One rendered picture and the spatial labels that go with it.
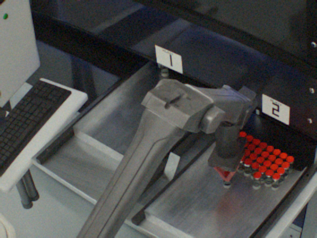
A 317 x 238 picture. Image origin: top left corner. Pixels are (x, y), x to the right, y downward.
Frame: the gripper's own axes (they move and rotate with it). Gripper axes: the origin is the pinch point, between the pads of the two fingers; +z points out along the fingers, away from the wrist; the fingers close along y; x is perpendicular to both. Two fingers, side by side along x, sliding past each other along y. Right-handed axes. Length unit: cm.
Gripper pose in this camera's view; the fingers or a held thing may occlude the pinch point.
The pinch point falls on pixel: (227, 175)
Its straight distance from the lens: 174.5
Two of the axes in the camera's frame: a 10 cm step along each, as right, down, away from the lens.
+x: -9.0, -2.4, 3.6
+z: 0.9, 7.1, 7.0
